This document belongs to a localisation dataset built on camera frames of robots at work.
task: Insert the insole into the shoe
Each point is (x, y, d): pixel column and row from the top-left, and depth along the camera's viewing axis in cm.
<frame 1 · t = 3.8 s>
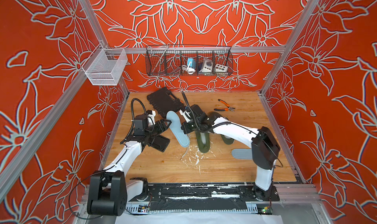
left hand: (168, 123, 84), fingers open
right hand: (178, 128, 83), fingers closed
green canvas shoe left: (202, 139, 92), point 3 cm above the table
black tool case: (164, 100, 109), point 6 cm above the table
orange handled pliers: (225, 109, 109), point 2 cm above the table

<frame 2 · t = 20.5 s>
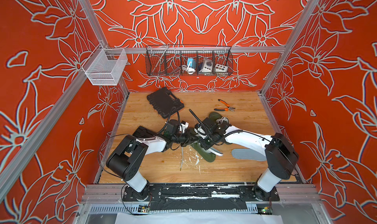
left hand: (199, 138, 83), fingers closed
right hand: (199, 145, 84), fingers open
green canvas shoe left: (204, 154, 83), point 5 cm above the table
the other named things where they were.

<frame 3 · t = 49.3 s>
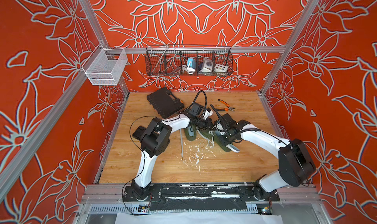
left hand: (216, 128, 88), fingers closed
right hand: (220, 140, 87), fingers closed
green canvas shoe left: (190, 132, 94), point 4 cm above the table
the other named things where they were.

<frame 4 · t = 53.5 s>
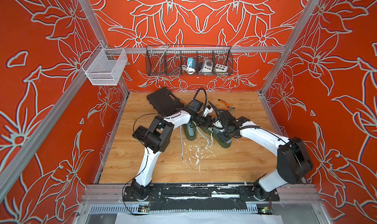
left hand: (216, 125, 90), fingers closed
right hand: (221, 135, 87), fingers open
the named things where they were.

